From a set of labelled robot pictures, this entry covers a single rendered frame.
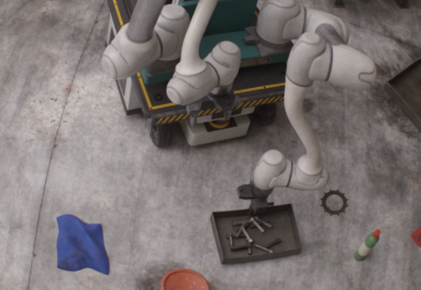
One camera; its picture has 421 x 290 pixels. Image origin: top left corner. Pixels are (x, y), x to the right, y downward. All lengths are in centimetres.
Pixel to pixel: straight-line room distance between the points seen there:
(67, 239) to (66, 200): 24
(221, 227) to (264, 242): 19
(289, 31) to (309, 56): 62
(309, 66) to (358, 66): 18
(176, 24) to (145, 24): 24
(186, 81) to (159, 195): 74
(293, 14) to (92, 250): 128
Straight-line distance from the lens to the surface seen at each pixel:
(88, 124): 314
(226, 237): 286
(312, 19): 283
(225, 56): 242
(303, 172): 262
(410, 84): 382
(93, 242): 275
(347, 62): 227
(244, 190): 276
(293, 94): 236
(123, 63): 251
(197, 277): 256
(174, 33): 262
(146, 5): 232
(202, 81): 237
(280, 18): 280
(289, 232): 294
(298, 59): 226
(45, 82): 332
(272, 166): 259
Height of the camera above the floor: 248
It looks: 51 degrees down
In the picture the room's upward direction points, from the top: 15 degrees clockwise
